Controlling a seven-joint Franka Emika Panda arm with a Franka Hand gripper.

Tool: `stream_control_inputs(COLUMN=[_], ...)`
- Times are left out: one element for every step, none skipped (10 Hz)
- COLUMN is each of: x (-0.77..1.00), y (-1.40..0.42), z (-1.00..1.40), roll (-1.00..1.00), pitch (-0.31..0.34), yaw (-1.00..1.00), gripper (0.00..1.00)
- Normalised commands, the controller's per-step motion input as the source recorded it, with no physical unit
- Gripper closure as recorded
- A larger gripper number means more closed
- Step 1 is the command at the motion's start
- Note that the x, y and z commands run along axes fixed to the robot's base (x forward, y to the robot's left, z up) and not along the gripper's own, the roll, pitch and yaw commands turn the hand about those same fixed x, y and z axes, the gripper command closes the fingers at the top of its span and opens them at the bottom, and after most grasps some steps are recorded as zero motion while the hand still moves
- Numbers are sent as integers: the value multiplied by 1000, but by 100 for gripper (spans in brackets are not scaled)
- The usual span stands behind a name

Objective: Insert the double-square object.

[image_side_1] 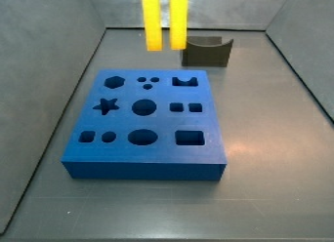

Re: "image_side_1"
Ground dark grey curved-top block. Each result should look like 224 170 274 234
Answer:
181 36 234 67

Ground blue shape-sorter foam block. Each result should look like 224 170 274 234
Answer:
61 69 227 181

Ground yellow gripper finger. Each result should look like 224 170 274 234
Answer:
169 0 188 50
141 0 163 51

